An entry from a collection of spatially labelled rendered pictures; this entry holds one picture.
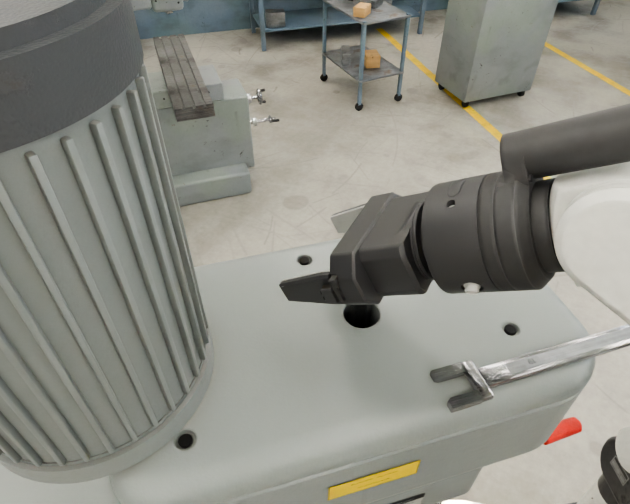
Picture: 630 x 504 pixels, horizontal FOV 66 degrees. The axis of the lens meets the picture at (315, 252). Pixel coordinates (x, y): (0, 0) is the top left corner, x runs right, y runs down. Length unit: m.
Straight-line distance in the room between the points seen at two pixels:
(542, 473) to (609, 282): 2.37
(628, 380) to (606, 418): 0.30
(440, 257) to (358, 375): 0.15
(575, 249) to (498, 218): 0.05
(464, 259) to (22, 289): 0.27
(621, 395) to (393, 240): 2.75
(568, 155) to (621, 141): 0.03
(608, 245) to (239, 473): 0.31
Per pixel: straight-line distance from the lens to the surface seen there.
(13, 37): 0.24
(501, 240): 0.34
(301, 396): 0.45
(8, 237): 0.27
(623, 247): 0.31
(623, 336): 0.56
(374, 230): 0.40
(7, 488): 0.63
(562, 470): 2.72
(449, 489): 0.66
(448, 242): 0.35
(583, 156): 0.34
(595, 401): 2.99
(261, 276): 0.54
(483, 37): 5.00
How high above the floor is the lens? 2.27
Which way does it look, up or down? 43 degrees down
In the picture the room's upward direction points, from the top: straight up
